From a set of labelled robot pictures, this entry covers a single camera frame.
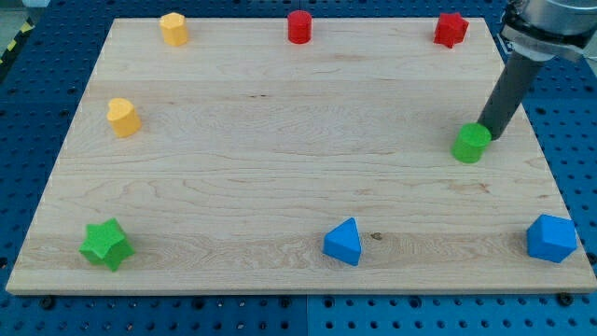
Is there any red cylinder block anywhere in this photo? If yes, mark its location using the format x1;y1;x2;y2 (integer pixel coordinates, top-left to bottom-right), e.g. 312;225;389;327
286;10;312;44

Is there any green star block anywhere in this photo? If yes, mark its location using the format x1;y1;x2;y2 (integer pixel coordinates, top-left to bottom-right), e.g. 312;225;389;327
78;217;135;272

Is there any yellow hexagon block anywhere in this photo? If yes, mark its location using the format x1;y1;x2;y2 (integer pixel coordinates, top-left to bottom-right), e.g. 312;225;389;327
159;12;188;47

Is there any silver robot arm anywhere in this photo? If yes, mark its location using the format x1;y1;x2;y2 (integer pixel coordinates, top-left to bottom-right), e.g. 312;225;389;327
501;0;596;62

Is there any wooden board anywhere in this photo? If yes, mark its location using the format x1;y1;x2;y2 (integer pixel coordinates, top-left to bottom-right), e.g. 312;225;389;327
7;18;596;296

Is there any blue triangle block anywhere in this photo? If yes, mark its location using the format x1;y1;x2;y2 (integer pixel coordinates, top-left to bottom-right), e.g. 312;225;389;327
322;217;362;266

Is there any green cylinder block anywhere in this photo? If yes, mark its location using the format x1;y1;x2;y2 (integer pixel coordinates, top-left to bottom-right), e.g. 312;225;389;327
451;123;492;163

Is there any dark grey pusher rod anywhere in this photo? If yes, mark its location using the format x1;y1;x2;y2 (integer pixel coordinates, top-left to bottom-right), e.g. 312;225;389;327
477;51;545;141

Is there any yellow heart block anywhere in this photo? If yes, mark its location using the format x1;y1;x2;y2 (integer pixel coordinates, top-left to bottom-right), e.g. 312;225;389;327
106;98;142;137

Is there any red star block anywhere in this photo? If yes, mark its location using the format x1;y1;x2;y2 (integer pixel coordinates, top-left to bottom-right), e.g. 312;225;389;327
433;12;469;49

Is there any blue cube block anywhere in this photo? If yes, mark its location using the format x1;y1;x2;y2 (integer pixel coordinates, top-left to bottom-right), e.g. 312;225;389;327
526;214;577;263

